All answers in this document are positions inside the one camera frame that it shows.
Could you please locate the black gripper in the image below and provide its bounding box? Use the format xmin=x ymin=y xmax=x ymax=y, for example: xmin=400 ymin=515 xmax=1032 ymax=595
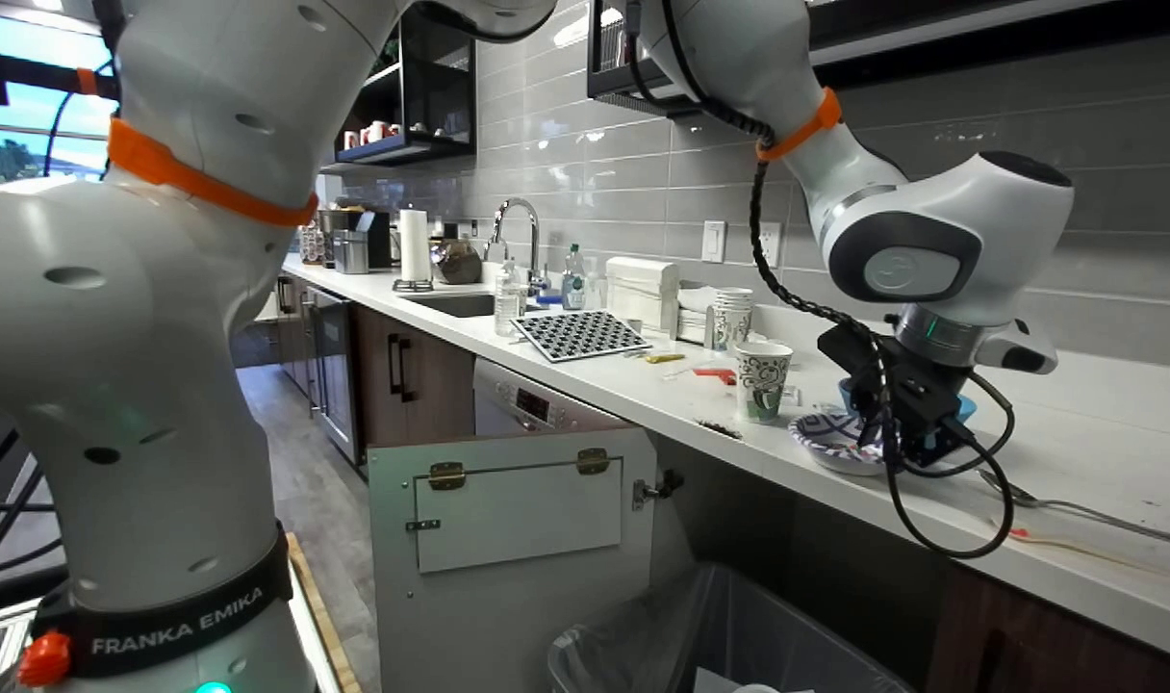
xmin=815 ymin=328 xmax=962 ymax=468

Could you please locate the blue patterned paper plate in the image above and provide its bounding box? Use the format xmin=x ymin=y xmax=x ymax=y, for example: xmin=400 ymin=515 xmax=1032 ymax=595
xmin=794 ymin=410 xmax=882 ymax=477

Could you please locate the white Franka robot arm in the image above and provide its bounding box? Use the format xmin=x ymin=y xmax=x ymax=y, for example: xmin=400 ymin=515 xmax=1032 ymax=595
xmin=0 ymin=0 xmax=1075 ymax=693

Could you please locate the grey trash bin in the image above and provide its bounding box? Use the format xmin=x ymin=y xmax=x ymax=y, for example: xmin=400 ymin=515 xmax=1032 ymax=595
xmin=546 ymin=561 xmax=910 ymax=693

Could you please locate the blue plastic bowl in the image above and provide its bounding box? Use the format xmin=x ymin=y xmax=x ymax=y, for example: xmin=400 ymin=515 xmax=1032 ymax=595
xmin=953 ymin=398 xmax=978 ymax=424

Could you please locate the patterned paper cup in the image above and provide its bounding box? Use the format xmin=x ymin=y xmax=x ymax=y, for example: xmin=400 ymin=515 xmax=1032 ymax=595
xmin=736 ymin=342 xmax=794 ymax=424

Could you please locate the metal spoon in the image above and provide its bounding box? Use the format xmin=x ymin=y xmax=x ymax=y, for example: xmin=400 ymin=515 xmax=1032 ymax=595
xmin=980 ymin=475 xmax=1170 ymax=547

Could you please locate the white paper cup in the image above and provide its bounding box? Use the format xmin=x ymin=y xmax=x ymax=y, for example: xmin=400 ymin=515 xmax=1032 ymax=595
xmin=706 ymin=289 xmax=755 ymax=350

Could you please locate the red sauce packet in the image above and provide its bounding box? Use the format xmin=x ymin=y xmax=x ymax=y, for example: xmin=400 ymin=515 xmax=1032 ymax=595
xmin=694 ymin=371 xmax=736 ymax=387

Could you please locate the white napkin dispenser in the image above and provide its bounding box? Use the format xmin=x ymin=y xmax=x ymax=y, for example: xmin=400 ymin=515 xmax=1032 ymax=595
xmin=604 ymin=259 xmax=677 ymax=333

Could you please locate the black white patterned mat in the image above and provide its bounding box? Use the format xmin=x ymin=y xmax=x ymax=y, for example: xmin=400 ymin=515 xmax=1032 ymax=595
xmin=514 ymin=314 xmax=641 ymax=362

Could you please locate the clear water bottle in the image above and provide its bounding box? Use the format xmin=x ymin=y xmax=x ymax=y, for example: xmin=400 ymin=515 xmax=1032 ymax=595
xmin=492 ymin=261 xmax=528 ymax=337

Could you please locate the chrome kitchen faucet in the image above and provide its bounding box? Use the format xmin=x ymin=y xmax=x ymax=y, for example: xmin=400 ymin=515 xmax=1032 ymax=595
xmin=486 ymin=198 xmax=546 ymax=289

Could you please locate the white cabinet door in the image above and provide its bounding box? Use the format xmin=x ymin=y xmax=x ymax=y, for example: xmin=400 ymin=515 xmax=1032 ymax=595
xmin=369 ymin=428 xmax=690 ymax=693

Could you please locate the paper towel roll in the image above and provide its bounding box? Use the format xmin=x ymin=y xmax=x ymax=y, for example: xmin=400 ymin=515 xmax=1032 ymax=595
xmin=395 ymin=210 xmax=432 ymax=289

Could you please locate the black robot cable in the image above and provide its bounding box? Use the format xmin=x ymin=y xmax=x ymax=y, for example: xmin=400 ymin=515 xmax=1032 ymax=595
xmin=742 ymin=152 xmax=1018 ymax=561

